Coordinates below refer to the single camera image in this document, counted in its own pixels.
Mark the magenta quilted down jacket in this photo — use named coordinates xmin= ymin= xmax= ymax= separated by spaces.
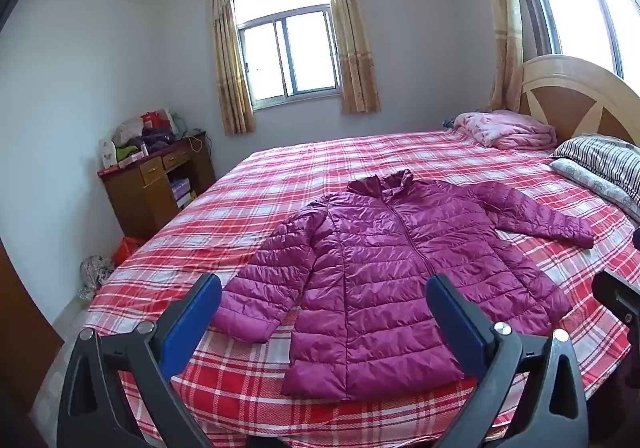
xmin=213 ymin=171 xmax=594 ymax=400

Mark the grey patterned pillow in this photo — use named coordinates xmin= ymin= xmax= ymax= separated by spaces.
xmin=550 ymin=159 xmax=640 ymax=222

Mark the striped pillow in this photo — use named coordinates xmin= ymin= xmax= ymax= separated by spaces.
xmin=553 ymin=134 xmax=640 ymax=203

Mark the patterned bag on floor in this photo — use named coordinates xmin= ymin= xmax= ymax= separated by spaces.
xmin=78 ymin=255 xmax=115 ymax=301

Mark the red bag on floor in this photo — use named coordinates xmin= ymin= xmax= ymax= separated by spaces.
xmin=112 ymin=237 xmax=144 ymax=267

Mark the pink folded quilt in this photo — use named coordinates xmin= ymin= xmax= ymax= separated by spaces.
xmin=454 ymin=110 xmax=558 ymax=151

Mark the wooden bed headboard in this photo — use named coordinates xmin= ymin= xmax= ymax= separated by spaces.
xmin=520 ymin=55 xmax=640 ymax=145

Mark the brown wooden desk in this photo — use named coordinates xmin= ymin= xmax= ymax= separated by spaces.
xmin=99 ymin=130 xmax=216 ymax=240

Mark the red plaid bed sheet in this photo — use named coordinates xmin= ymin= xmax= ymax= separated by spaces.
xmin=86 ymin=130 xmax=639 ymax=447

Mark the clutter pile on desk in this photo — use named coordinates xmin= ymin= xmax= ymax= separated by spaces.
xmin=99 ymin=109 xmax=188 ymax=171

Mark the right tan curtain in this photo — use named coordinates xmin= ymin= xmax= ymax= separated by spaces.
xmin=330 ymin=0 xmax=381 ymax=114

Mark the side tan curtain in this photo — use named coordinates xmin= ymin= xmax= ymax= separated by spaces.
xmin=489 ymin=0 xmax=523 ymax=112

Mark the left tan curtain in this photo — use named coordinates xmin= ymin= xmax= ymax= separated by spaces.
xmin=211 ymin=0 xmax=255 ymax=136

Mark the far window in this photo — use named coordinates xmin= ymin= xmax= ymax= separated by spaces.
xmin=234 ymin=0 xmax=341 ymax=110

